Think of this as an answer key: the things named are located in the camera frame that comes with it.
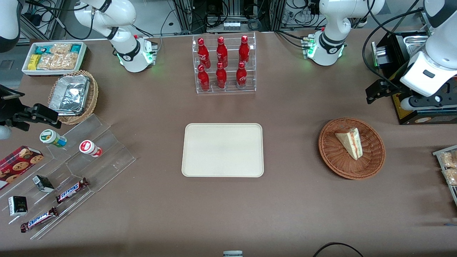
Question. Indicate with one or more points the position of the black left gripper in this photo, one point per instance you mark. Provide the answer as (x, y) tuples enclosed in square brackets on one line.
[(392, 87)]

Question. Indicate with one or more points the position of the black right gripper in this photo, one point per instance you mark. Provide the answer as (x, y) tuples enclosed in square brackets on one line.
[(10, 111)]

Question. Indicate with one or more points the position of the triangular sandwich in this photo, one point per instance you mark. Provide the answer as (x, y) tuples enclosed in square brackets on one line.
[(351, 142)]

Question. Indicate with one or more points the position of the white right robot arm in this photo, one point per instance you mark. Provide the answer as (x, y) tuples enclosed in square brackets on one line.
[(121, 14)]

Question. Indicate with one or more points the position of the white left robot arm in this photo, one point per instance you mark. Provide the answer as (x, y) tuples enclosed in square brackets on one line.
[(330, 21)]

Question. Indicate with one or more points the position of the light tan wicker basket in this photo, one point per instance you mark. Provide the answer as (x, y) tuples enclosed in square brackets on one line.
[(93, 96)]

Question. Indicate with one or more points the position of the brown round wicker basket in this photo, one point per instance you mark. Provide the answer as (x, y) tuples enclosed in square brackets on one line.
[(332, 157)]

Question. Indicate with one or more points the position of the grey metal snack tray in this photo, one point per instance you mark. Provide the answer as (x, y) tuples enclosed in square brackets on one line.
[(437, 151)]

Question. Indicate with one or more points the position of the beige plastic serving tray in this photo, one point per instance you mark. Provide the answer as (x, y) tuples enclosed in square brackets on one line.
[(222, 150)]

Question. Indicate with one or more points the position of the green label yogurt cup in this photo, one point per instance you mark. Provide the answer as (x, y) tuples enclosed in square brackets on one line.
[(53, 138)]

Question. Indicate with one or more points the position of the aluminium foil container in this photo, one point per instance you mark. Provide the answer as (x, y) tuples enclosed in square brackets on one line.
[(69, 94)]

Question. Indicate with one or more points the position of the black food warmer cabinet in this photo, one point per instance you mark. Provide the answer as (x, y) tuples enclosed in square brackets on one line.
[(410, 116)]

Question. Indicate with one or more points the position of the red label yogurt cup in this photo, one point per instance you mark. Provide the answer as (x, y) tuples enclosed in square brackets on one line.
[(90, 148)]

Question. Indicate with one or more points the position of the white rectangular snack bin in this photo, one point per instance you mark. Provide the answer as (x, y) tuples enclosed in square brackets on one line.
[(26, 71)]

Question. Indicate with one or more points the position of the large clear cracker bag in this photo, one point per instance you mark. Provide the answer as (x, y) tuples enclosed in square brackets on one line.
[(59, 61)]

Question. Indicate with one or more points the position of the red plaid cookie box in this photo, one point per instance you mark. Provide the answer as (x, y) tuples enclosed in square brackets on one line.
[(18, 164)]

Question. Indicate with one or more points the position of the yellow snack packet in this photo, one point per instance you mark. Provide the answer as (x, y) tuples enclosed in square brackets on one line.
[(34, 62)]

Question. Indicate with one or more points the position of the steel warmer pan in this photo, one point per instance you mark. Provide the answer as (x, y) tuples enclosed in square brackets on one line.
[(416, 44)]

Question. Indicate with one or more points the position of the teal snack packet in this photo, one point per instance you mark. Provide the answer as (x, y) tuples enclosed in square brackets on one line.
[(43, 49), (76, 48)]

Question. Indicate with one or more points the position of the clear acrylic tiered stand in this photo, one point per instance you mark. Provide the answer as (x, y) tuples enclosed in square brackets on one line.
[(107, 157)]

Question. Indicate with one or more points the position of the small clear cracker bag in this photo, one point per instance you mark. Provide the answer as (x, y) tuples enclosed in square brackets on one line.
[(60, 48)]

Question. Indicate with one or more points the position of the snickers chocolate bar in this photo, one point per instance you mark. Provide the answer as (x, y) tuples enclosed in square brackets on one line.
[(71, 190), (39, 219)]

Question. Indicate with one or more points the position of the small black white carton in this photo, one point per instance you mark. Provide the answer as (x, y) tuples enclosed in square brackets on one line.
[(18, 206)]

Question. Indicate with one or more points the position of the clear bag of crackers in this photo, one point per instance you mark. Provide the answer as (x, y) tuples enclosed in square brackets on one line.
[(451, 176), (449, 159)]

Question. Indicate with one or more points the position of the red cola bottle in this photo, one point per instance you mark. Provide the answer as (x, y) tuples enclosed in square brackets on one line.
[(203, 80), (202, 51), (244, 50), (221, 51), (221, 78), (241, 76)]

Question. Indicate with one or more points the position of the clear acrylic bottle rack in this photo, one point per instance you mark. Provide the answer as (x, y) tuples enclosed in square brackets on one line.
[(225, 91)]

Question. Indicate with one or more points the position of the white power strip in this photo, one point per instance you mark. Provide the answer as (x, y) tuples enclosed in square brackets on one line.
[(232, 25)]

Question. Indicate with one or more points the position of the small grey device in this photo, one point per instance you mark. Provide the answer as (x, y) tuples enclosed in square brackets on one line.
[(232, 254)]

